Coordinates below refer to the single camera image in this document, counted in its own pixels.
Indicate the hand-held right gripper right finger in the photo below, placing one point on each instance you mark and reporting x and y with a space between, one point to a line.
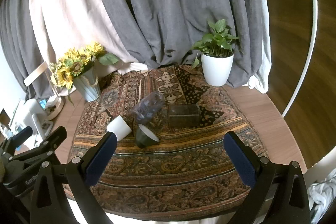
240 163

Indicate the patterned brown table cloth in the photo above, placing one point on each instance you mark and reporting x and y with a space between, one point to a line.
170 166

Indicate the brown transparent square cup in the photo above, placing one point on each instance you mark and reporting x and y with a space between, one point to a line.
183 116

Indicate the white sheer curtain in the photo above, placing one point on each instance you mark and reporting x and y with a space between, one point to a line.
261 56

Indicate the narrow grey curtain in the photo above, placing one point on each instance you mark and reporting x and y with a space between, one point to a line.
18 43

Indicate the white plastic stand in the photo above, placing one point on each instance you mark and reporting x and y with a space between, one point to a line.
32 111

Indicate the white desk lamp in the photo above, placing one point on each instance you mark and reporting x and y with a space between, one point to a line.
54 108

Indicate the crumpled white cloth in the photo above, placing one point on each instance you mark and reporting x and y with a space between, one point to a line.
321 195

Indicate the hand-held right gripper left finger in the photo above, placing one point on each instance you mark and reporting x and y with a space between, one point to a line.
101 159

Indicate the white cup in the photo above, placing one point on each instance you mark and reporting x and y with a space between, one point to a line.
119 127

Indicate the sunflower bouquet in pale pot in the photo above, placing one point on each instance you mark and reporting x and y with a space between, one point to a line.
88 85

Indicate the green plant in white pot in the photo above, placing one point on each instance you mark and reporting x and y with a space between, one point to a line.
217 69

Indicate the pale pink curtain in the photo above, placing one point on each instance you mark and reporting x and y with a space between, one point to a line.
68 16

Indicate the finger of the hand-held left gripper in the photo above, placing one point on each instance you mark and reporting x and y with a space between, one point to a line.
51 138
19 134

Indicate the wide grey curtain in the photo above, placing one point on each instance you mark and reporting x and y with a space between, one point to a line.
170 8

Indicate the dark green cup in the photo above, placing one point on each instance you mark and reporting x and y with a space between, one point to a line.
143 138

